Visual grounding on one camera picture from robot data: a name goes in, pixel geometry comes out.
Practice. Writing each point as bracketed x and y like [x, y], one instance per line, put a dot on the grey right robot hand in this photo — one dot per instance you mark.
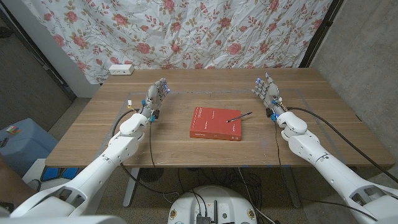
[269, 93]

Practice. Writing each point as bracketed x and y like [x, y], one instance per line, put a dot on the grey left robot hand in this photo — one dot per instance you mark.
[153, 98]

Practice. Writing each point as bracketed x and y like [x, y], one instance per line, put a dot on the black mechanical pencil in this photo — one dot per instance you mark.
[239, 117]

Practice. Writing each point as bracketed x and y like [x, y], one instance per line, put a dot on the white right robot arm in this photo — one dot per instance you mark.
[311, 146]

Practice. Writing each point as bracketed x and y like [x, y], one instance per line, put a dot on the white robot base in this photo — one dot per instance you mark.
[214, 202]

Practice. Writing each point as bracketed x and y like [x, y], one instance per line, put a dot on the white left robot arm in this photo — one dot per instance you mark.
[118, 149]

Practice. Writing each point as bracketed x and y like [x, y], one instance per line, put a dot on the white connector plug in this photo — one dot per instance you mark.
[130, 102]

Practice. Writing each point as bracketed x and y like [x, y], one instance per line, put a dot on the white power strip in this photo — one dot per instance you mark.
[120, 69]

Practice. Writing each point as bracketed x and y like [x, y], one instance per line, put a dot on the red book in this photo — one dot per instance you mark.
[214, 124]

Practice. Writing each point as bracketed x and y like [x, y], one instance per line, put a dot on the floral backdrop cloth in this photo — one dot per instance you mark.
[186, 31]

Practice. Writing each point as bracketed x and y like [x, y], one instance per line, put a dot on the black round floor object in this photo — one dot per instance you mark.
[151, 175]

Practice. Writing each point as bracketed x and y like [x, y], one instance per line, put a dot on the black backdrop stand pole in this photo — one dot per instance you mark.
[320, 34]

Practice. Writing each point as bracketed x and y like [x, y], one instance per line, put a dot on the white table leg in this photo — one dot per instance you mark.
[130, 189]

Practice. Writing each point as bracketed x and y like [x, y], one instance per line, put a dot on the grey table leg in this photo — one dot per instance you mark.
[292, 189]

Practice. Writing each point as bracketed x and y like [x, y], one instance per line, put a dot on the grey-blue storage box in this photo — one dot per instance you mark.
[28, 146]

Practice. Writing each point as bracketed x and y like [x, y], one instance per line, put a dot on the rubik's cube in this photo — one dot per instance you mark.
[13, 130]

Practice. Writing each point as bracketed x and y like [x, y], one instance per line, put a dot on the black device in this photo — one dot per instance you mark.
[3, 142]

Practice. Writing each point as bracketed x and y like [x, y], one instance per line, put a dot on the person's leg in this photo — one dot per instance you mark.
[12, 186]

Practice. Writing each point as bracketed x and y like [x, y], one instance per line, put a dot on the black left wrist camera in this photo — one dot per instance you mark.
[154, 115]

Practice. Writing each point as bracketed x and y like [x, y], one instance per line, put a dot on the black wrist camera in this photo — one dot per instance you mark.
[270, 114]
[154, 115]

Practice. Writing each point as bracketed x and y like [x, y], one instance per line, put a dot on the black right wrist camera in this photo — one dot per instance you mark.
[270, 114]

